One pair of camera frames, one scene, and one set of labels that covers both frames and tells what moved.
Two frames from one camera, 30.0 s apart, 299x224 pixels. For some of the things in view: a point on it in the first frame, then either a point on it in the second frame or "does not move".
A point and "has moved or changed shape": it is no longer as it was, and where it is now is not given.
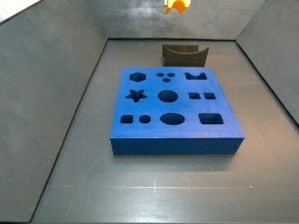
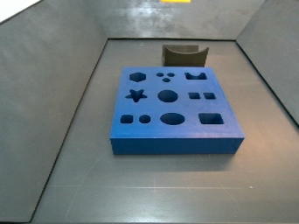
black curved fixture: (183, 56) does not move
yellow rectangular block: (179, 4) has moved or changed shape
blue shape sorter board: (172, 110) does not move
